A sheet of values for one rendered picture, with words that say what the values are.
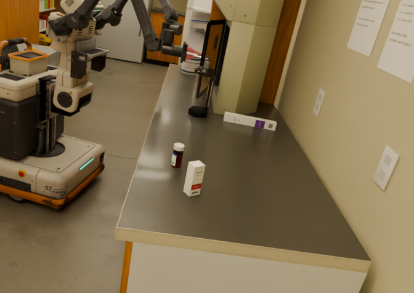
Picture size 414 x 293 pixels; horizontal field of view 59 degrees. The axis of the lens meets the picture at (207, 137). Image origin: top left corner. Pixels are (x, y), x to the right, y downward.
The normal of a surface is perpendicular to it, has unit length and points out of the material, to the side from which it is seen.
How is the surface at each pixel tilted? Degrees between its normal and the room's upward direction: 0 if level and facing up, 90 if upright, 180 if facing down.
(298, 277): 90
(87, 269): 0
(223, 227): 0
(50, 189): 90
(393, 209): 90
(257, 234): 0
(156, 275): 90
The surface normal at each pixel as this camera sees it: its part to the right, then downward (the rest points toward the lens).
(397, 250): -0.98, -0.16
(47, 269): 0.18, -0.91
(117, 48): 0.03, 0.39
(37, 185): -0.20, 0.34
